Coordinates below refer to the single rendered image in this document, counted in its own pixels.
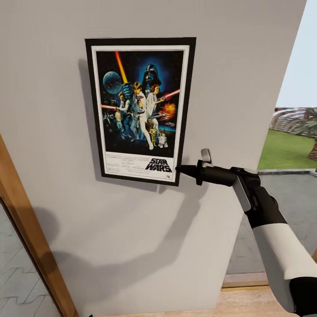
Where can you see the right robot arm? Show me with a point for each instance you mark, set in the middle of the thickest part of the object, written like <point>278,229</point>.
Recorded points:
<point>290,270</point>

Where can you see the fixed window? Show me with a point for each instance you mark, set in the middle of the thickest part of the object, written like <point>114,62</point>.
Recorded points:
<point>288,165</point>

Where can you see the poster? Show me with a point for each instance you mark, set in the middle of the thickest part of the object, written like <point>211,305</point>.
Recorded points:
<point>140,94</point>

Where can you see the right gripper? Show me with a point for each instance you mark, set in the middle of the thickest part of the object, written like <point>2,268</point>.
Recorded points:
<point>207,174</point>

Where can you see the door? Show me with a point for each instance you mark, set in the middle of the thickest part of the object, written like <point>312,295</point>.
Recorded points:
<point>31,284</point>

